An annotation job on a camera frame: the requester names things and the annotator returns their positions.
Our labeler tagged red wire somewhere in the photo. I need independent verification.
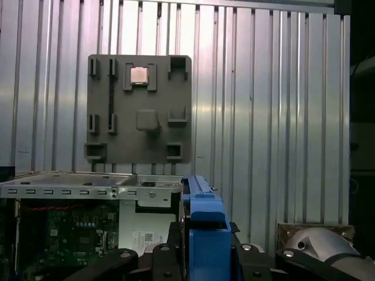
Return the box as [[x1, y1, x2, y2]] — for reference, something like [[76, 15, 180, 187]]
[[19, 204, 88, 212]]

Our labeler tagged black PC case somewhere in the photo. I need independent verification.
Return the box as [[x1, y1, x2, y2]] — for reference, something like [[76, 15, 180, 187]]
[[0, 171, 184, 281]]

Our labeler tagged green motherboard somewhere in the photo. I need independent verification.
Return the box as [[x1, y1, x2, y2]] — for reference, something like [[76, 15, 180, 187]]
[[17, 204, 121, 264]]

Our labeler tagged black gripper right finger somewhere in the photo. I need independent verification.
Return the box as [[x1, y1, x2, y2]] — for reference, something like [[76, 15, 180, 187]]
[[230, 221, 375, 281]]

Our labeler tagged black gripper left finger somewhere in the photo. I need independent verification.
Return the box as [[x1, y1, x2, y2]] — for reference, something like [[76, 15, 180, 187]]
[[67, 221, 190, 281]]

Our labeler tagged grey parts rack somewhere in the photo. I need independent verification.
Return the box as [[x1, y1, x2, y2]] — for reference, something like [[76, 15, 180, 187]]
[[83, 54, 193, 164]]

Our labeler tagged dark RAM stick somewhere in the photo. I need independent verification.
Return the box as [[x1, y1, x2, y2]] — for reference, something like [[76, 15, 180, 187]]
[[107, 74, 115, 131]]

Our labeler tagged grey power supply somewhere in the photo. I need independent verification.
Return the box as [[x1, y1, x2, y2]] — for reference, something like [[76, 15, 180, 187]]
[[118, 201, 182, 255]]

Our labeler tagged hard disk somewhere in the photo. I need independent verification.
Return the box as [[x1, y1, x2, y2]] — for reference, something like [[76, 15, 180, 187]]
[[179, 174, 244, 281]]

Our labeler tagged silver CPU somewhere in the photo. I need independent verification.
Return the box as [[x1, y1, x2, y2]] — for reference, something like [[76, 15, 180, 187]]
[[129, 66, 151, 85]]

